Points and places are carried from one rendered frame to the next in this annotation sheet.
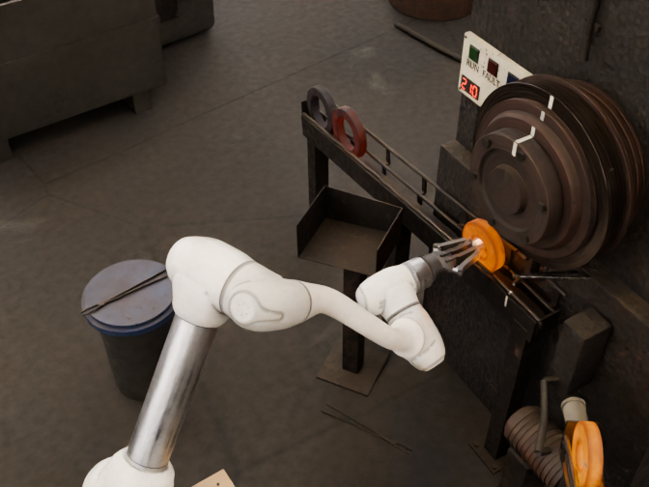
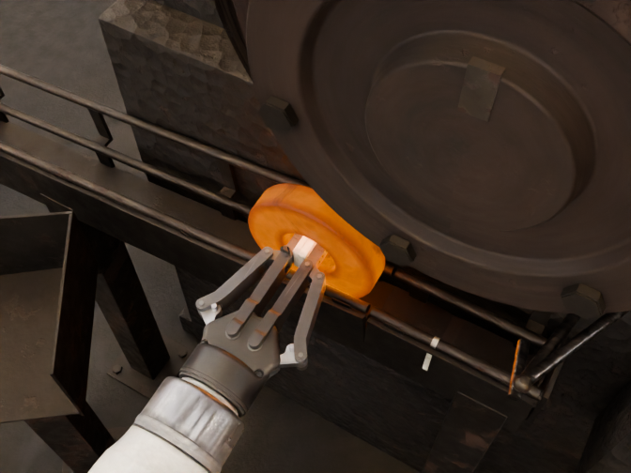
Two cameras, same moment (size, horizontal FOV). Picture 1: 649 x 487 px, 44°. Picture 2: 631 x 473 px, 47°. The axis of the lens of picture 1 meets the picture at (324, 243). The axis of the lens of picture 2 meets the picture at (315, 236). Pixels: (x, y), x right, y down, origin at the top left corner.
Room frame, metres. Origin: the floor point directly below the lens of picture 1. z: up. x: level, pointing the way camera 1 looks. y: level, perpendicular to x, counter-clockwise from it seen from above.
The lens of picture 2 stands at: (1.29, -0.24, 1.40)
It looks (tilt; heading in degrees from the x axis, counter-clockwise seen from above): 56 degrees down; 330
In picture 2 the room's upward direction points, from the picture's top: straight up
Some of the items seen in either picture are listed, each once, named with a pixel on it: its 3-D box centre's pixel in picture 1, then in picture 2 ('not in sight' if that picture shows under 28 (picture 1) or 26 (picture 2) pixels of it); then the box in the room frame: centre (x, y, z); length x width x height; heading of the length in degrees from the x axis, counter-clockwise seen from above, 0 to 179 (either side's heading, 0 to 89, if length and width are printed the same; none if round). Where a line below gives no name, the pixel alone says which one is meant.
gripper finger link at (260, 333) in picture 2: (461, 256); (283, 308); (1.61, -0.38, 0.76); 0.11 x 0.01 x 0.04; 119
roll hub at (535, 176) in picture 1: (513, 187); (483, 121); (1.48, -0.45, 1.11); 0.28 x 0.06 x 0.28; 30
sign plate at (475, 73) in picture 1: (493, 82); not in sight; (1.88, -0.46, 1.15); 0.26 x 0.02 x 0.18; 30
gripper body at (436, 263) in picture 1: (438, 264); (235, 358); (1.58, -0.32, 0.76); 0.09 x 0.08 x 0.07; 120
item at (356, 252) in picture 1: (348, 297); (44, 413); (1.82, -0.08, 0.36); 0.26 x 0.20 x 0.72; 65
